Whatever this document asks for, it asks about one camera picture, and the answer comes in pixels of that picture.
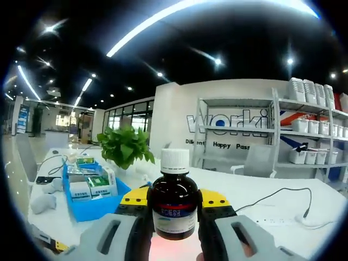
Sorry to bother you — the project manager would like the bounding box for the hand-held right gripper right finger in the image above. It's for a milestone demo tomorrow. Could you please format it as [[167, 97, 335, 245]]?
[[197, 188, 302, 261]]

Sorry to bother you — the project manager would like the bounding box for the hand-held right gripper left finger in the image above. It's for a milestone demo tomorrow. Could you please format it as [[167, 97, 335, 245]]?
[[61, 186, 156, 261]]

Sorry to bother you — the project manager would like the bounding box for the wide medicine bottle purple label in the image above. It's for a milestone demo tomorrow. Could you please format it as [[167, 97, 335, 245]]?
[[151, 148, 198, 240]]

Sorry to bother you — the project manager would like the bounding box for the white medicine box blue print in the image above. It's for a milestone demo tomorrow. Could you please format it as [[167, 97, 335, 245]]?
[[69, 181, 92, 202], [86, 175, 112, 199]]

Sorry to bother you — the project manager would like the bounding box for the green white medicine box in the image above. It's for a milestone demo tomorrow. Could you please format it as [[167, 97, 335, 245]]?
[[104, 167, 118, 197]]

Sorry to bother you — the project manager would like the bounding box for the blue plastic bin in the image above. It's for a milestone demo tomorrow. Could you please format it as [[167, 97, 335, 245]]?
[[62, 163, 131, 222]]

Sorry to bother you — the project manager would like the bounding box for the white table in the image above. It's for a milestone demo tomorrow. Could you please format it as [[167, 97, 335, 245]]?
[[27, 148, 348, 261]]

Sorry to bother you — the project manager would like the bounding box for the white lumpy object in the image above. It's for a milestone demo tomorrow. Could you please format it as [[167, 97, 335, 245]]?
[[43, 178, 63, 194], [30, 193, 57, 215]]

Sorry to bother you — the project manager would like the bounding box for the white power strip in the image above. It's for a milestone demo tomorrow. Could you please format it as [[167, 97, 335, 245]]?
[[255, 216, 296, 227]]

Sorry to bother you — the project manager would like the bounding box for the silver blister pack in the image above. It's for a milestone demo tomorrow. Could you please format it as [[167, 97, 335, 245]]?
[[66, 165, 103, 177]]

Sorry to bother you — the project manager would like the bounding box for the grey office chair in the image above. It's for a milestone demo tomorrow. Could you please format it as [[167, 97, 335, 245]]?
[[15, 133, 39, 188], [230, 145, 278, 179]]

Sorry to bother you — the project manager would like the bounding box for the potted green plant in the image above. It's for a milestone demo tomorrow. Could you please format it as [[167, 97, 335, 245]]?
[[97, 125, 156, 171]]

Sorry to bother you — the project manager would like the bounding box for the grey metal shelf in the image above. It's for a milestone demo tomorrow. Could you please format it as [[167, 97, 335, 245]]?
[[271, 86, 348, 188], [197, 97, 278, 175]]

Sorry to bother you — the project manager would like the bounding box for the row of white lidded bins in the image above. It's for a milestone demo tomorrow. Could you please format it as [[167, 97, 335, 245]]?
[[292, 118, 348, 138], [288, 148, 339, 165]]

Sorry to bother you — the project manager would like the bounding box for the blue standing banner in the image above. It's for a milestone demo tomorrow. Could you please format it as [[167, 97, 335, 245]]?
[[16, 104, 30, 134]]

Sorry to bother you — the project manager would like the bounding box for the stack of white storage bins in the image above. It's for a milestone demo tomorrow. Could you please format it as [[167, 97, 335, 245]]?
[[288, 77, 337, 109]]

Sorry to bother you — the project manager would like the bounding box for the white cable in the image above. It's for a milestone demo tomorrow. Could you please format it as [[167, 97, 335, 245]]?
[[295, 214, 337, 228]]

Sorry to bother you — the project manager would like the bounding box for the black looped cable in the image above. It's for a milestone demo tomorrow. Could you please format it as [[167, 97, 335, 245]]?
[[36, 144, 103, 177]]

